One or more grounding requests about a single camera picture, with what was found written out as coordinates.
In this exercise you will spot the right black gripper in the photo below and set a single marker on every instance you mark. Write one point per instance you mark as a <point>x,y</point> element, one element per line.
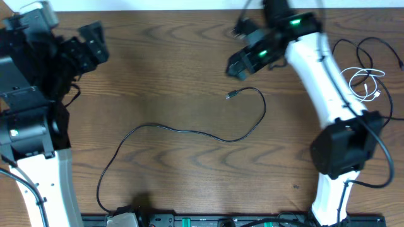
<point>245,57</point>

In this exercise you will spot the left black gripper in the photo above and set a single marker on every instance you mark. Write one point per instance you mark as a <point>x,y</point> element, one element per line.
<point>91,58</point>

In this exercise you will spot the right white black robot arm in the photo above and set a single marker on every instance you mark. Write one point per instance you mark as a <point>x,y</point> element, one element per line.
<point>349,131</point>

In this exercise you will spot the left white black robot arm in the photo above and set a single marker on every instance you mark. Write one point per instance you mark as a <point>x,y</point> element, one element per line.
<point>38,69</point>

